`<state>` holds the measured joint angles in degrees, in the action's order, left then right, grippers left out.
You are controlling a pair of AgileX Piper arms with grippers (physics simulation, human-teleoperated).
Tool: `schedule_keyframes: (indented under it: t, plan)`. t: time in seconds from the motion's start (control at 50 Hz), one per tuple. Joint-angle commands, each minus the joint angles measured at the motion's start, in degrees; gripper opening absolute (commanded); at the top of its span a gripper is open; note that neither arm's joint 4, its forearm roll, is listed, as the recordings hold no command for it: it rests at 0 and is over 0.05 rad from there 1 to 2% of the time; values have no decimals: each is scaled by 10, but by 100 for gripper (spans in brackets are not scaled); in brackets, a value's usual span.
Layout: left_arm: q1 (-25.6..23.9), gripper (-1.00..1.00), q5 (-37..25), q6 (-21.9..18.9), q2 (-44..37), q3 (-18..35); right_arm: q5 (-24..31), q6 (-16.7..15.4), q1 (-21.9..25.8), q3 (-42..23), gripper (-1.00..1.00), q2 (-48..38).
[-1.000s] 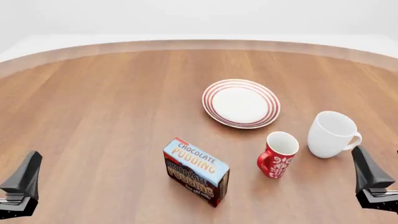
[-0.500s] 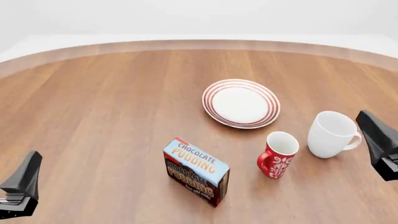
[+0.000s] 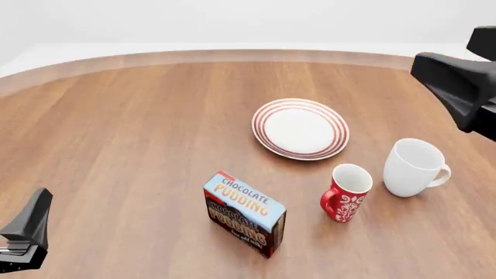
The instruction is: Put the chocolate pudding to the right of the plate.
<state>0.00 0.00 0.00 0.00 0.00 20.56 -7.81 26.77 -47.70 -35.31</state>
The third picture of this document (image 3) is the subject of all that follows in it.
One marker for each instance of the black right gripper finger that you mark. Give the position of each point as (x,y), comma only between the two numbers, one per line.
(484,43)
(455,80)

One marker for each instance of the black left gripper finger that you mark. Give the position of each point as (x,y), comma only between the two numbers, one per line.
(35,218)

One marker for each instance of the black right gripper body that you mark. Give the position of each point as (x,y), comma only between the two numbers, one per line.
(487,120)

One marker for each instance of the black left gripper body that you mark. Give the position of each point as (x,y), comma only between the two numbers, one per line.
(19,257)

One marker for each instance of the white plate with red rings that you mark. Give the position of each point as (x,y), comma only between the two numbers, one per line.
(300,129)

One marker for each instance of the chocolate pudding box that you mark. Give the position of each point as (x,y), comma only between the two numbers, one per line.
(244,216)

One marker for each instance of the white mug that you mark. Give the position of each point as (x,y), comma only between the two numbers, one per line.
(412,168)

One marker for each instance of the red patterned mug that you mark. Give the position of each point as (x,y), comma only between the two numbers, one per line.
(345,200)

